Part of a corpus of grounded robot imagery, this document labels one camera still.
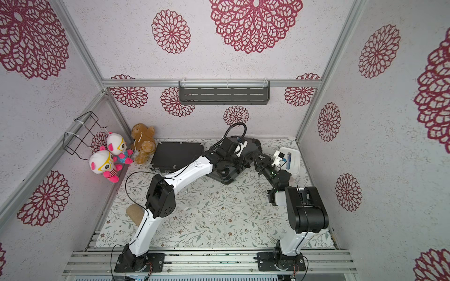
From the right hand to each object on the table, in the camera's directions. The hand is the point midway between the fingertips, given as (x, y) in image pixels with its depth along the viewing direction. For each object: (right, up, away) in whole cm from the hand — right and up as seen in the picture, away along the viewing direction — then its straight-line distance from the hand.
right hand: (252, 152), depth 82 cm
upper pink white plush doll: (-70, +3, +11) cm, 71 cm away
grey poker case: (+3, +4, +16) cm, 17 cm away
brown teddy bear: (-59, +6, +17) cm, 61 cm away
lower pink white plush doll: (-72, -5, +3) cm, 72 cm away
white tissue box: (+24, -5, +16) cm, 30 cm away
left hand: (-2, -4, +7) cm, 8 cm away
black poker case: (-45, -2, +25) cm, 51 cm away
